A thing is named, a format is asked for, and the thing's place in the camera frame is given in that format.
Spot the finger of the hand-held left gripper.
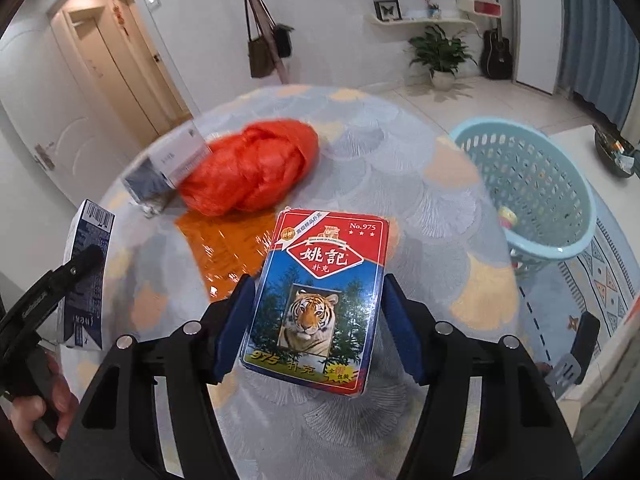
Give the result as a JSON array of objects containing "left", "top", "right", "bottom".
[{"left": 9, "top": 244, "right": 107, "bottom": 322}]

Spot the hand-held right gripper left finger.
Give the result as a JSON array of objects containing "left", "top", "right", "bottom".
[{"left": 59, "top": 274, "right": 257, "bottom": 480}]

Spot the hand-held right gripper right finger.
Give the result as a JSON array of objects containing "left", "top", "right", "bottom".
[{"left": 382, "top": 275, "right": 584, "bottom": 480}]

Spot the navy and white milk carton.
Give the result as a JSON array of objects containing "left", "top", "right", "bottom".
[{"left": 57, "top": 199, "right": 116, "bottom": 351}]

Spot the tiger print playing card box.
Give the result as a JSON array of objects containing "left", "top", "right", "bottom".
[{"left": 239, "top": 207, "right": 391, "bottom": 401}]

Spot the person's left hand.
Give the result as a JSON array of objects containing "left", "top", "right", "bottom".
[{"left": 0, "top": 355, "right": 81, "bottom": 466}]

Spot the white and navy cardboard box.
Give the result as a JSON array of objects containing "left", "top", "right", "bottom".
[{"left": 122, "top": 127, "right": 211, "bottom": 212}]

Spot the orange plastic bag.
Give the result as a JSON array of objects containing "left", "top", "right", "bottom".
[{"left": 177, "top": 118, "right": 320, "bottom": 217}]

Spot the white room door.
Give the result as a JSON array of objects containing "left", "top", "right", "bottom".
[{"left": 0, "top": 24, "right": 128, "bottom": 241}]

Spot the light blue plastic basket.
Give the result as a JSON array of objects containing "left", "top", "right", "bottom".
[{"left": 448, "top": 117, "right": 599, "bottom": 277}]

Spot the patterned blue rug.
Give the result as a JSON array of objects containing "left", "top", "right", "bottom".
[{"left": 510, "top": 185, "right": 640, "bottom": 356}]

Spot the pink coat rack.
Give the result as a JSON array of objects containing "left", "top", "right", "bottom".
[{"left": 239, "top": 0, "right": 292, "bottom": 85}]

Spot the brown tote bag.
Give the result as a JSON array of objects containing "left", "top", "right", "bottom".
[{"left": 245, "top": 0, "right": 274, "bottom": 79}]

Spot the dark bowl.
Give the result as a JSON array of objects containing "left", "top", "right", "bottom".
[{"left": 593, "top": 127, "right": 637, "bottom": 179}]

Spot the green potted plant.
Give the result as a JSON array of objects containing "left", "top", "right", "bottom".
[{"left": 407, "top": 24, "right": 479, "bottom": 92}]

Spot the black acoustic guitar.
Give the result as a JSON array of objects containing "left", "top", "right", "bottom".
[{"left": 480, "top": 0, "right": 514, "bottom": 81}]

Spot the black hanging bag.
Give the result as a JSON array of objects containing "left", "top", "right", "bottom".
[{"left": 272, "top": 25, "right": 294, "bottom": 60}]

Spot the framed butterfly picture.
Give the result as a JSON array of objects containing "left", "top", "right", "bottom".
[{"left": 373, "top": 0, "right": 403, "bottom": 22}]

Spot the blue curtain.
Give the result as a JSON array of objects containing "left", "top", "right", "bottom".
[{"left": 556, "top": 0, "right": 640, "bottom": 133}]

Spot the metal door handle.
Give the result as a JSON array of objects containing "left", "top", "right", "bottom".
[{"left": 34, "top": 142, "right": 57, "bottom": 172}]

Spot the white wall shelf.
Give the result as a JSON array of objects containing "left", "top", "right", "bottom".
[{"left": 369, "top": 12, "right": 482, "bottom": 36}]

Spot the white and red wall box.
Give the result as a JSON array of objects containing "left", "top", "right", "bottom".
[{"left": 455, "top": 0, "right": 502, "bottom": 17}]

